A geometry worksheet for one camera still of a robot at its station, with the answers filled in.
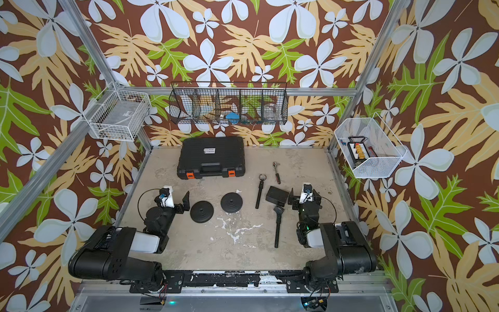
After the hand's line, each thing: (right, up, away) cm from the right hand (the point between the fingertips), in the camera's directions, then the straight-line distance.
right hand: (302, 188), depth 90 cm
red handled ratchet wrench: (-10, +12, +21) cm, 26 cm away
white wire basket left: (-85, +34, -3) cm, 92 cm away
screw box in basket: (+22, +17, -7) cm, 29 cm away
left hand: (-58, 0, -2) cm, 58 cm away
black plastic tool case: (-47, +16, +19) cm, 53 cm away
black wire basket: (-36, +43, +8) cm, 56 cm away
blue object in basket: (-33, +35, +6) cm, 49 cm away
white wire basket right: (+28, +18, -6) cm, 34 cm away
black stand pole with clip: (-11, -11, +3) cm, 16 cm away
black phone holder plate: (-11, -5, +10) cm, 16 cm away
